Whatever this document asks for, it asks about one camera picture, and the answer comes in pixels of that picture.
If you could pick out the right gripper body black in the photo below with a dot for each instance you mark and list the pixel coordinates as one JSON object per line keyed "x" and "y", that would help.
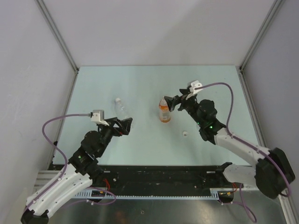
{"x": 190, "y": 103}

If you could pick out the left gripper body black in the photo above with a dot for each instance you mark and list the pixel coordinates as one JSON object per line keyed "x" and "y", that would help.
{"x": 110, "y": 132}

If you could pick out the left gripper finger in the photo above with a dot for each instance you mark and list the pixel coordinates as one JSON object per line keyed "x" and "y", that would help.
{"x": 112, "y": 122}
{"x": 125, "y": 126}

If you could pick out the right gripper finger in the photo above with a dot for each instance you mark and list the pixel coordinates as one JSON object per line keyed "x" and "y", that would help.
{"x": 184, "y": 92}
{"x": 172, "y": 102}

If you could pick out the clear unlabelled plastic bottle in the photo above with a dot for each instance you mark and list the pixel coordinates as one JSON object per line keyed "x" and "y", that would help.
{"x": 121, "y": 111}

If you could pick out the orange label bottle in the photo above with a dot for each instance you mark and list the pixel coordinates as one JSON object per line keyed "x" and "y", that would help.
{"x": 164, "y": 112}

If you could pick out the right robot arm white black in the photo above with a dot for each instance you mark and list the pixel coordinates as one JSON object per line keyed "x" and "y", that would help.
{"x": 268, "y": 170}

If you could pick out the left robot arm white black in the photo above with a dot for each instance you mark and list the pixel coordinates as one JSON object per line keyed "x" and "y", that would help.
{"x": 80, "y": 172}

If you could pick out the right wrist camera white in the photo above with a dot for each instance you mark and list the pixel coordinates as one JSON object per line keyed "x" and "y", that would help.
{"x": 193, "y": 89}

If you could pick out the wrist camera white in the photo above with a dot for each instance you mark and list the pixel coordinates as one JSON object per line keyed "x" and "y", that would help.
{"x": 97, "y": 117}
{"x": 193, "y": 89}

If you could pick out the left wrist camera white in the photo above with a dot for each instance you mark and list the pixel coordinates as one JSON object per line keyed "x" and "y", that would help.
{"x": 97, "y": 117}

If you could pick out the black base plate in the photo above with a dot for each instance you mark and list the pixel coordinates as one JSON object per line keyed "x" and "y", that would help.
{"x": 164, "y": 180}

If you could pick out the grey slotted cable duct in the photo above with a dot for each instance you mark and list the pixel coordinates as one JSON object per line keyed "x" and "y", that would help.
{"x": 90, "y": 194}

